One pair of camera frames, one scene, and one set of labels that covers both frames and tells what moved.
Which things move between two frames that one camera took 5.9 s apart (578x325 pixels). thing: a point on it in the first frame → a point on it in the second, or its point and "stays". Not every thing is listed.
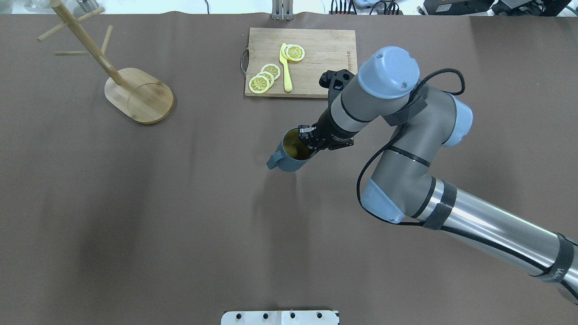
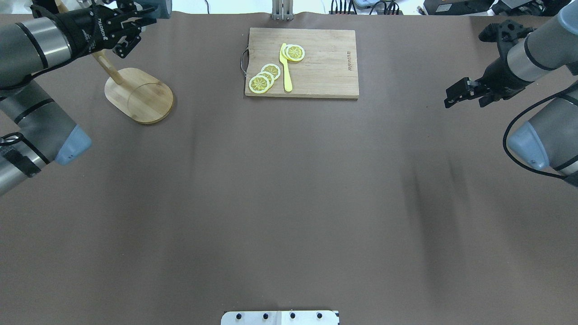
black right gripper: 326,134 → 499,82
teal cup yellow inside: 291,155 → 163,8
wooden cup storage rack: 137,95 stays
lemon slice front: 259,84 stays
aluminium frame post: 282,10 stays
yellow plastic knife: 288,85 stays
